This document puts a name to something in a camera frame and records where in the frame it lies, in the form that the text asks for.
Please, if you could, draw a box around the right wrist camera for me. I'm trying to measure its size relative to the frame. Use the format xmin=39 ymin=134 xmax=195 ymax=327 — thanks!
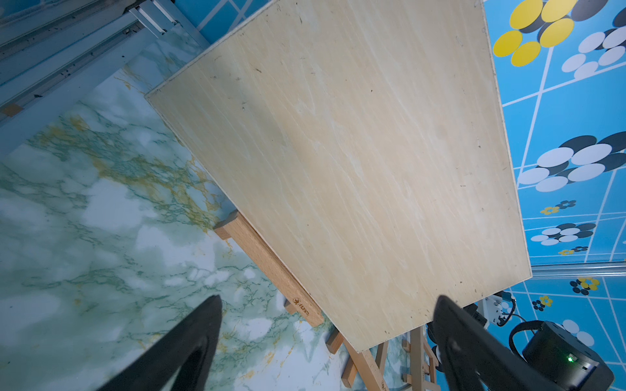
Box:
xmin=477 ymin=291 xmax=517 ymax=329

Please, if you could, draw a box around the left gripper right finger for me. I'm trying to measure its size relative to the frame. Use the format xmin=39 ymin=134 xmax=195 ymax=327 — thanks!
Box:
xmin=432 ymin=295 xmax=559 ymax=391

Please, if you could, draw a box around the plywood board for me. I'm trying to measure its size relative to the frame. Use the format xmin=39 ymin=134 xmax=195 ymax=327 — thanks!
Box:
xmin=148 ymin=1 xmax=531 ymax=351

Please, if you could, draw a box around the wooden easel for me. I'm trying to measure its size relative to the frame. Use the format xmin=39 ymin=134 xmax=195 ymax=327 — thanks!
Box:
xmin=215 ymin=211 xmax=324 ymax=327
xmin=326 ymin=327 xmax=441 ymax=390

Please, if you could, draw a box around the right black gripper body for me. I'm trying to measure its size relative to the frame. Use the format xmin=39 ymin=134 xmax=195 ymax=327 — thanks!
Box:
xmin=427 ymin=302 xmax=488 ymax=371

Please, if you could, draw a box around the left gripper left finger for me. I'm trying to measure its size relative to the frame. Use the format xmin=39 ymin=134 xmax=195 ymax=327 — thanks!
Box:
xmin=100 ymin=295 xmax=223 ymax=390

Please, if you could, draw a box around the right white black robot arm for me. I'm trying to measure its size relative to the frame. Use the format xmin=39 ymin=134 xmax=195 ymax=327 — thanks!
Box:
xmin=427 ymin=296 xmax=616 ymax=390

